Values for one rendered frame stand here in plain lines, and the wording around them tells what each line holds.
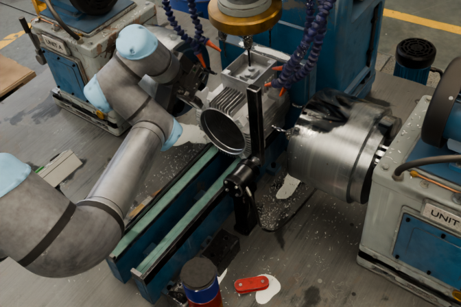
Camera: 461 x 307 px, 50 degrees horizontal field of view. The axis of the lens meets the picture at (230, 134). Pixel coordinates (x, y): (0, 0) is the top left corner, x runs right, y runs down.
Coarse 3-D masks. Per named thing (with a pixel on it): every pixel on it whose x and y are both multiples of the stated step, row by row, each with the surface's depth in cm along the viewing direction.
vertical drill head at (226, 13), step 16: (224, 0) 117; (240, 0) 114; (256, 0) 115; (272, 0) 119; (224, 16) 116; (240, 16) 115; (256, 16) 115; (272, 16) 115; (224, 32) 117; (240, 32) 115; (256, 32) 115; (224, 48) 126
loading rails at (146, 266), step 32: (192, 160) 140; (224, 160) 148; (160, 192) 133; (192, 192) 139; (224, 192) 133; (128, 224) 126; (160, 224) 132; (192, 224) 125; (128, 256) 125; (160, 256) 119; (192, 256) 131; (160, 288) 123
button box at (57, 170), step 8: (64, 152) 124; (72, 152) 125; (56, 160) 122; (64, 160) 123; (72, 160) 124; (80, 160) 126; (48, 168) 121; (56, 168) 122; (64, 168) 123; (72, 168) 124; (40, 176) 119; (48, 176) 120; (56, 176) 122; (64, 176) 123; (56, 184) 121
